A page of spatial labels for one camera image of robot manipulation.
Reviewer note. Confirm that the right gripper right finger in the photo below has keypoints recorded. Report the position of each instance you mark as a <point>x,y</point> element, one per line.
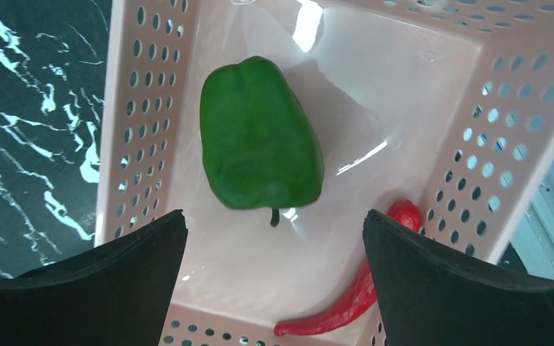
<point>431,294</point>

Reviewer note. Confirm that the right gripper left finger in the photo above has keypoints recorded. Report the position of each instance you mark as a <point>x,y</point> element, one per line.
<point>115,294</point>

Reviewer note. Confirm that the red toy chili pepper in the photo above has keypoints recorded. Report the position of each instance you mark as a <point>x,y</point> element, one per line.
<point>359,296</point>

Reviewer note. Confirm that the green toy bell pepper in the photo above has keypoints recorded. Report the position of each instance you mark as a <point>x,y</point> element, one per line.
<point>259,149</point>

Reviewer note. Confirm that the pink plastic basket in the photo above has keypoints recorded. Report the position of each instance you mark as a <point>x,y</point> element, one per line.
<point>449,104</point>

